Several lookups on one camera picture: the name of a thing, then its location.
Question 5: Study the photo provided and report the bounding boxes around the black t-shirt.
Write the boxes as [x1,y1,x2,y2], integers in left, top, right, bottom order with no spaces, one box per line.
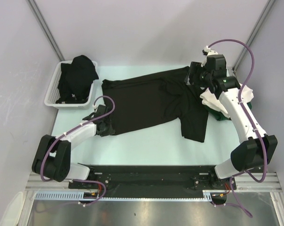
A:
[102,66,208,143]

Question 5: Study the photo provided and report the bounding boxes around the white plastic laundry basket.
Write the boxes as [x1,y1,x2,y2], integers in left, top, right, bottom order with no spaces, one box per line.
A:
[44,60,100,110]

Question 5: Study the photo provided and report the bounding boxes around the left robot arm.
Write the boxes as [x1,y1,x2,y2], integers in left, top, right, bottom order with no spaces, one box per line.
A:
[32,105,115,188]

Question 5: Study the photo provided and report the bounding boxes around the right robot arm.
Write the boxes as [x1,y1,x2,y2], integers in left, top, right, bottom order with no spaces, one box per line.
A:
[185,54,278,189]

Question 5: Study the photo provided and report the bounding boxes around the white folded t-shirt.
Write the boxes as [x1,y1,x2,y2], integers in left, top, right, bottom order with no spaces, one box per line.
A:
[200,86,254,118]

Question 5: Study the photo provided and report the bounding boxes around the black clothes pile in basket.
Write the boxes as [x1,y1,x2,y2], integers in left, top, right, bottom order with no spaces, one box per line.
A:
[56,55,99,104]

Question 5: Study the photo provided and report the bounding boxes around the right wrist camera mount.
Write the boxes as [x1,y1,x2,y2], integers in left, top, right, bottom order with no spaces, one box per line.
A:
[201,46,218,67]

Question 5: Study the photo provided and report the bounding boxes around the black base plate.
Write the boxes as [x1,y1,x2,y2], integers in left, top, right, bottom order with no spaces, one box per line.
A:
[68,165,237,200]

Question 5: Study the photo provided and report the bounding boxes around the grey slotted cable duct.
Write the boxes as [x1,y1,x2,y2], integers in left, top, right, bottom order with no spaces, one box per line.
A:
[35,190,86,200]

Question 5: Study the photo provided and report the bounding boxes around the aluminium frame rail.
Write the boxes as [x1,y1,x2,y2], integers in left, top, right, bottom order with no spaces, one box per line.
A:
[25,171,72,191]

